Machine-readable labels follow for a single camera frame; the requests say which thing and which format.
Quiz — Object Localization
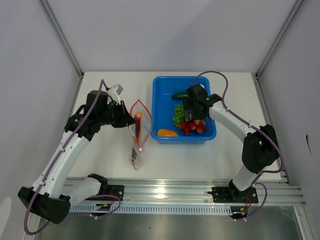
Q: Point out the green grape bunch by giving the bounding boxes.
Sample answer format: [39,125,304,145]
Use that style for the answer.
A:
[172,104,185,129]

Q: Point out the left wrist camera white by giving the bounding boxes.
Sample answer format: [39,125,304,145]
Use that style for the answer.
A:
[107,84,123,104]

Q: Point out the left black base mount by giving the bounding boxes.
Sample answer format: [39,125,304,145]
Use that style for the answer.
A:
[86,173,125,202]

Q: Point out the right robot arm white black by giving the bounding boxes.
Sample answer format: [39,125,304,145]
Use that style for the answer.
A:
[184,84,282,202]

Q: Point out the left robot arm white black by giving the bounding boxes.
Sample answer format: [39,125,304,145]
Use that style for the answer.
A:
[18,85,135,224]

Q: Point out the orange mango slice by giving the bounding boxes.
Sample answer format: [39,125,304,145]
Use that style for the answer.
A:
[156,129,179,137]

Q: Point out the aluminium frame post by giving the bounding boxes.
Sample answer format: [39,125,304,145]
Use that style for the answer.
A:
[255,0,307,81]
[38,0,84,78]

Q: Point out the right aluminium frame post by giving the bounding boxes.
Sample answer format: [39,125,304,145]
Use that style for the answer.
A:
[255,0,307,81]

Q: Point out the white slotted cable duct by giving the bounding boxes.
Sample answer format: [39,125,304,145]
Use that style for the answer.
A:
[70,202,233,216]

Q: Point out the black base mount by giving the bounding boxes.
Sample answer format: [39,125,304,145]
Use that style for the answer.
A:
[207,186,259,204]
[86,173,125,202]

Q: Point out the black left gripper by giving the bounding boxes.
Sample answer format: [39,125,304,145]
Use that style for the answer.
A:
[98,100,136,128]

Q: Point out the blue plastic bin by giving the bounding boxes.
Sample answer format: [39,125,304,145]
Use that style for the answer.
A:
[151,76,217,145]

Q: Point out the green cucumber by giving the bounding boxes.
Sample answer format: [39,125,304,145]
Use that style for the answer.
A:
[171,92,189,100]

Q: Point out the red lychee bunch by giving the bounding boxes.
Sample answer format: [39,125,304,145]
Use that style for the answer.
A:
[178,119,206,136]

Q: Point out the aluminium mounting rail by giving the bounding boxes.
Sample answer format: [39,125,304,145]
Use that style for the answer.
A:
[108,178,306,207]

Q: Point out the clear zip top bag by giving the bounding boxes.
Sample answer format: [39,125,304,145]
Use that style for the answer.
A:
[128,99,152,171]

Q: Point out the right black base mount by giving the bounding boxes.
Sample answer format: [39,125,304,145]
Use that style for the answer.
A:
[207,186,259,204]

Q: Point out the left aluminium frame post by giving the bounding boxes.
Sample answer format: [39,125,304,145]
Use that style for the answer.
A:
[38,0,84,78]

